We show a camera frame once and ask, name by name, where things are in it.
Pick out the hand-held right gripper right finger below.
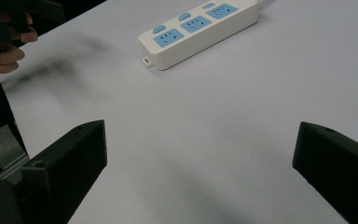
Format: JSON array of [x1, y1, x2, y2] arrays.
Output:
[[292, 121, 358, 224]]

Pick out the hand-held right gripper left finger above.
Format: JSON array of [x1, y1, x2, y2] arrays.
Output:
[[18, 119, 108, 224]]

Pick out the white power strip blue sockets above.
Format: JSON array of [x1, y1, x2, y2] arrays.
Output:
[[138, 0, 259, 71]]

